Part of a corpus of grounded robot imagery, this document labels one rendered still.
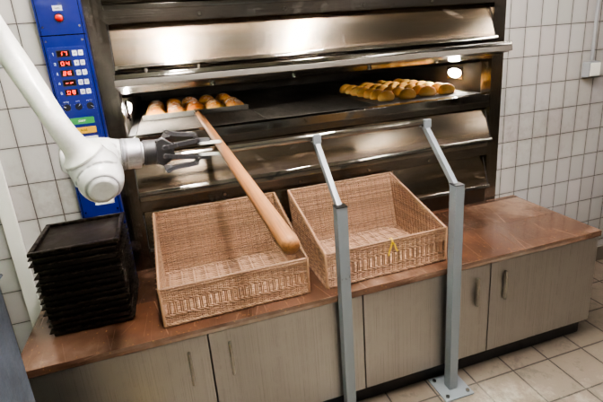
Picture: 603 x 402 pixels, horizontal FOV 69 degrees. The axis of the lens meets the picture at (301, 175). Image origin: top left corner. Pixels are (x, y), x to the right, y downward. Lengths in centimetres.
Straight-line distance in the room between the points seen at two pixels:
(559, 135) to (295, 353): 195
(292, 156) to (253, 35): 56
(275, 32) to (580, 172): 203
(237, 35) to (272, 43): 15
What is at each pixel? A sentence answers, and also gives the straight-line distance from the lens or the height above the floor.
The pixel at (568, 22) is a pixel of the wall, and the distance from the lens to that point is 285.
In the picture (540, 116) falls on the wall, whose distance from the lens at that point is 279.
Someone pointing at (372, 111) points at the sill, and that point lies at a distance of 217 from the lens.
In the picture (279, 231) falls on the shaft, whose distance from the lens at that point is 68.
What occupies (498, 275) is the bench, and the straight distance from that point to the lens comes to 213.
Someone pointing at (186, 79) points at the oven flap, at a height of 141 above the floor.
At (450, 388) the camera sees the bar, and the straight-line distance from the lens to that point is 222.
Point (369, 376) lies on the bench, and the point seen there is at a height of 16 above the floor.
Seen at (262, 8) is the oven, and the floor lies 166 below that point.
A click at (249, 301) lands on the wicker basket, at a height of 60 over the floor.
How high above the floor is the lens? 151
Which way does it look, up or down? 17 degrees down
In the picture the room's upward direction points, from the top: 4 degrees counter-clockwise
